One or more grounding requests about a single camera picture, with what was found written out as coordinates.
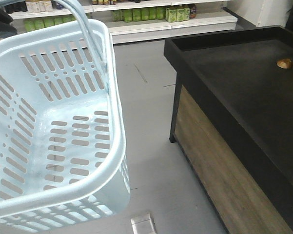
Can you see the black wooden display table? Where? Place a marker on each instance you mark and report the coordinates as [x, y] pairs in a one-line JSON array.
[[233, 120]]

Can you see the silver floor socket plate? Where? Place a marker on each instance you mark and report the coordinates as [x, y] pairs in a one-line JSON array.
[[143, 224]]

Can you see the brown half shell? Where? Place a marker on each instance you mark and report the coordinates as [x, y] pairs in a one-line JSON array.
[[285, 63]]

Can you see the light blue plastic basket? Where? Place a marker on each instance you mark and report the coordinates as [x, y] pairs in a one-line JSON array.
[[62, 139]]

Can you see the white supermarket shelf unit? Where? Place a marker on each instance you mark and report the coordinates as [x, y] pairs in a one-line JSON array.
[[211, 16]]

